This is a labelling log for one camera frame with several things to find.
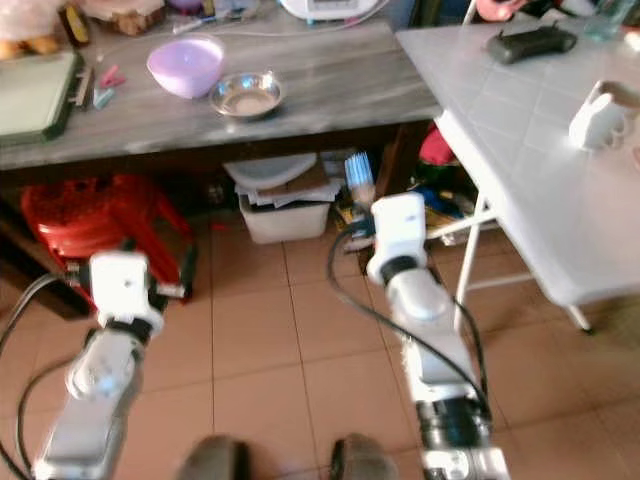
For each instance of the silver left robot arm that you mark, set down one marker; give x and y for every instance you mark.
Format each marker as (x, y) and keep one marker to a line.
(98, 385)

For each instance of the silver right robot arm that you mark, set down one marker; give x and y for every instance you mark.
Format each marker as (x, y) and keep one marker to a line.
(435, 340)

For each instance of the blue and white brush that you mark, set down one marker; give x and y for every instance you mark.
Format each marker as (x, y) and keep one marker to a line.
(360, 178)

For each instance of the white plastic storage bin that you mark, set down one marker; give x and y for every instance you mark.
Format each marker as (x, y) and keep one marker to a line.
(285, 222)

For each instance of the white round lid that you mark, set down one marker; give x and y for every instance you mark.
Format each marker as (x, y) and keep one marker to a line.
(270, 170)

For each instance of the red cloth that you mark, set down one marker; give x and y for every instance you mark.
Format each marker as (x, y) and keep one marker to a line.
(435, 148)

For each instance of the red plastic stool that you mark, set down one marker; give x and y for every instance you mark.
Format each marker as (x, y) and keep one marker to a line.
(80, 220)

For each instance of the grey marble top table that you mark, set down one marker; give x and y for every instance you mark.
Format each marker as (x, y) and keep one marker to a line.
(340, 85)

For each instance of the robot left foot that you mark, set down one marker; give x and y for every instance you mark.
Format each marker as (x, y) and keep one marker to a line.
(215, 460)

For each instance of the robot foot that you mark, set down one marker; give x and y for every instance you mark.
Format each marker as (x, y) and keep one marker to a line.
(215, 460)
(365, 460)

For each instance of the small steel bowl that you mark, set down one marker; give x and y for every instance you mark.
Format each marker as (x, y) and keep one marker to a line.
(246, 96)

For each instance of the white folding table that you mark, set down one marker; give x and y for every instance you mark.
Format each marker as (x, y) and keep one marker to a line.
(530, 160)

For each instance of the blue clip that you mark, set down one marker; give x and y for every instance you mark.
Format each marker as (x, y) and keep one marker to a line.
(103, 96)

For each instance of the purple plastic bowl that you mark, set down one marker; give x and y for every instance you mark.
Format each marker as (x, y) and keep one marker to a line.
(185, 66)

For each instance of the pink clip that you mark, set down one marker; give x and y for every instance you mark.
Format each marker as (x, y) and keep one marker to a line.
(112, 76)

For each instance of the white appliance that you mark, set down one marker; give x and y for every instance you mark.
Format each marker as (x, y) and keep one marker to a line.
(330, 8)

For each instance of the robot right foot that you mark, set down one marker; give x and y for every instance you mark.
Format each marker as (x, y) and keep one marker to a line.
(365, 460)

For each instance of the green tray with black rim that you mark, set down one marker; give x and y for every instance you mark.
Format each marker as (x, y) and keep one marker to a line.
(35, 95)

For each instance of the black pouch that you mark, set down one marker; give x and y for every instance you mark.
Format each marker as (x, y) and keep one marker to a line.
(532, 44)

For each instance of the pink round object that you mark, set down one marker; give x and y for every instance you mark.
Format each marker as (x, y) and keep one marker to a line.
(500, 9)

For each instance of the white mug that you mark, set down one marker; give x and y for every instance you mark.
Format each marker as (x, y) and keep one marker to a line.
(600, 120)

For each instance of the pink plush toy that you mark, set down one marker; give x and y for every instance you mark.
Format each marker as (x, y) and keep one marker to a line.
(28, 25)

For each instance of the clear teal glass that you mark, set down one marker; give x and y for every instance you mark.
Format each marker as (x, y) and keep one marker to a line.
(610, 18)

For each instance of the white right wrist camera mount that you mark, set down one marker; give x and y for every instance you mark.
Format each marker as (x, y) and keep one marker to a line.
(398, 232)

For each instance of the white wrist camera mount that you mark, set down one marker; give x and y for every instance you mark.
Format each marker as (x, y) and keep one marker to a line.
(398, 232)
(125, 285)

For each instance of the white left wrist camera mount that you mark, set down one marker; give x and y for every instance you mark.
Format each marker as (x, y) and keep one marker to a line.
(125, 285)

